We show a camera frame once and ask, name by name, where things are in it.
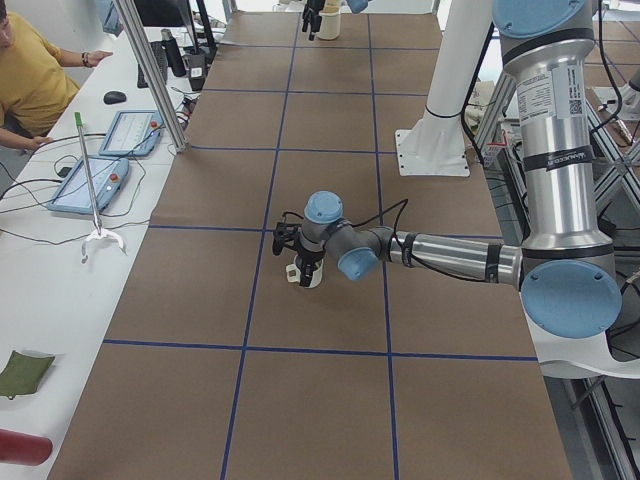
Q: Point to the black water bottle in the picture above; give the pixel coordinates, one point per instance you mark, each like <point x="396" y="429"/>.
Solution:
<point x="173" y="54"/>

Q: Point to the black box with label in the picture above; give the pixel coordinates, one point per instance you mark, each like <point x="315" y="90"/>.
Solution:
<point x="197" y="71"/>

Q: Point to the black monitor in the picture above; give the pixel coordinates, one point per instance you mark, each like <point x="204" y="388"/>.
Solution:
<point x="164" y="13"/>

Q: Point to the aluminium frame post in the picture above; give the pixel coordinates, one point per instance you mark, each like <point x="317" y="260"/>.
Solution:
<point x="131" y="22"/>

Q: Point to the red cylinder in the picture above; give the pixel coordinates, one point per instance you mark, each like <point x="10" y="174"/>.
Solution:
<point x="24" y="449"/>

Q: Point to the grabber stick green handle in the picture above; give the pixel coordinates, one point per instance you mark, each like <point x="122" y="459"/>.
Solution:
<point x="99" y="232"/>

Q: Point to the person in yellow shirt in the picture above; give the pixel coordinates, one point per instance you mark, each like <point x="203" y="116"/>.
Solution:
<point x="35" y="89"/>

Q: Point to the white mug with handle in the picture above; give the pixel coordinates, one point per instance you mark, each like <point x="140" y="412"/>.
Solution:
<point x="304" y="273"/>

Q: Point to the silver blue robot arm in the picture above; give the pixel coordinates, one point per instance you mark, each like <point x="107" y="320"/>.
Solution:
<point x="356" y="6"/>
<point x="564" y="268"/>

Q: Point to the green cloth pouch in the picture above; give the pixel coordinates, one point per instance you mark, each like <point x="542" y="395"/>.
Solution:
<point x="23" y="374"/>

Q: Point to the beige cylindrical cup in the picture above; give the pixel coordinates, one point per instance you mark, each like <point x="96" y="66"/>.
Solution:
<point x="330" y="25"/>

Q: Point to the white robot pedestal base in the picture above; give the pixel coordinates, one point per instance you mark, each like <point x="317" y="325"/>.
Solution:
<point x="435" y="145"/>

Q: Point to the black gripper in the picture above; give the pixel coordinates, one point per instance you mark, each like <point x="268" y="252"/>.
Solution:
<point x="306" y="259"/>
<point x="312" y="11"/>

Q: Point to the upper blue teach pendant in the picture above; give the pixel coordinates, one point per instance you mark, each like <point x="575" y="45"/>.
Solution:
<point x="132" y="133"/>

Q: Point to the black computer mouse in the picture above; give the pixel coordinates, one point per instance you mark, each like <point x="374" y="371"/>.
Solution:
<point x="114" y="97"/>

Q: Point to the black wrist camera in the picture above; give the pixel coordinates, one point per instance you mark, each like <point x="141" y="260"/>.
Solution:
<point x="286" y="232"/>

